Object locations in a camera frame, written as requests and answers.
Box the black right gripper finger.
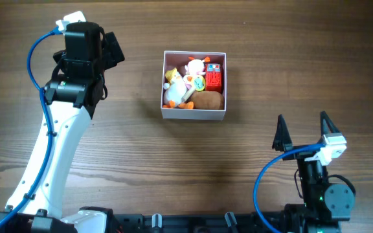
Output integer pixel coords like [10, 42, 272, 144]
[320, 111, 340, 135]
[272, 115, 293, 152]

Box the white yellow plush duck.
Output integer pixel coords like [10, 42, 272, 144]
[163, 68, 194, 109]

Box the white pink plush toy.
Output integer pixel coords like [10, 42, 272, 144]
[183, 56, 210, 78]

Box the yellow wooden rattle drum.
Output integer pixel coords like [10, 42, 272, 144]
[182, 75, 205, 102]

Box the brown plush bear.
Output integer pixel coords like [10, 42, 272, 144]
[191, 91, 224, 110]

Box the red toy fire truck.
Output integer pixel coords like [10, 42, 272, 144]
[205, 63, 222, 93]

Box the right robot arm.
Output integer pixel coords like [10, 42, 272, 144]
[272, 111, 356, 232]

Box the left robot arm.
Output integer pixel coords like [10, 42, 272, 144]
[0, 21, 124, 232]

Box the pink lined white box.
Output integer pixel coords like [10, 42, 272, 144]
[161, 50, 227, 120]

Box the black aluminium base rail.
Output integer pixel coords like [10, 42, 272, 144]
[108, 211, 341, 233]

